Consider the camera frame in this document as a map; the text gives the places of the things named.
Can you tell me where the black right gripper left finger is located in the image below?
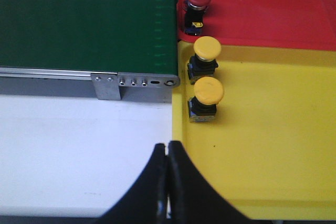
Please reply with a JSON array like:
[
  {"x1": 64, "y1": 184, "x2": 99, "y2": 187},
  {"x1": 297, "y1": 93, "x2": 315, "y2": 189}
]
[{"x1": 95, "y1": 143, "x2": 167, "y2": 223}]

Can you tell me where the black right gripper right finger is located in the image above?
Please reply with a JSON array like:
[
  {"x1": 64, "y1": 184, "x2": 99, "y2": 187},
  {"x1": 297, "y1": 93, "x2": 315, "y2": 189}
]
[{"x1": 168, "y1": 141, "x2": 254, "y2": 223}]

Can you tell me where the yellow mushroom push button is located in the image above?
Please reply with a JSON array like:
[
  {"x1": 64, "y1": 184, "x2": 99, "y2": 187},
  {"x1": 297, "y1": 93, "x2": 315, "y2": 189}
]
[{"x1": 187, "y1": 36, "x2": 222, "y2": 84}]

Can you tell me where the red push button back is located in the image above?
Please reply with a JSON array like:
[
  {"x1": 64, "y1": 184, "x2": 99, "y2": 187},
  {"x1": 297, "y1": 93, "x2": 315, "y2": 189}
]
[{"x1": 183, "y1": 0, "x2": 211, "y2": 36}]

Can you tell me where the yellow plastic tray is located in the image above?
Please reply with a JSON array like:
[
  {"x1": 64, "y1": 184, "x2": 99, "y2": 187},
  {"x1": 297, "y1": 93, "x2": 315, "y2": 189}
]
[{"x1": 172, "y1": 41, "x2": 335, "y2": 220}]

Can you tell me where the green conveyor belt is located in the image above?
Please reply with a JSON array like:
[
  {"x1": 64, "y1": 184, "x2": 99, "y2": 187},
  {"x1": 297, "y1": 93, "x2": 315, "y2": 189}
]
[{"x1": 1, "y1": 0, "x2": 177, "y2": 74}]

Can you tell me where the red plastic tray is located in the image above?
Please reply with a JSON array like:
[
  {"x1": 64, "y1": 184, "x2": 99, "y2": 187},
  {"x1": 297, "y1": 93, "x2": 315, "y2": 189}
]
[{"x1": 170, "y1": 0, "x2": 336, "y2": 51}]

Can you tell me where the steel conveyor support bracket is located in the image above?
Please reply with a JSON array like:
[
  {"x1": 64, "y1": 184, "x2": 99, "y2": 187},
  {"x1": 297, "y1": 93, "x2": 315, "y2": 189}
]
[{"x1": 90, "y1": 73, "x2": 121, "y2": 101}]

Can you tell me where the aluminium conveyor side rail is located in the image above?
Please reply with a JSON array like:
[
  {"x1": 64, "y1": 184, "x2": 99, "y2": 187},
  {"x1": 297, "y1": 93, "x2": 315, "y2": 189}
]
[{"x1": 1, "y1": 67, "x2": 180, "y2": 88}]

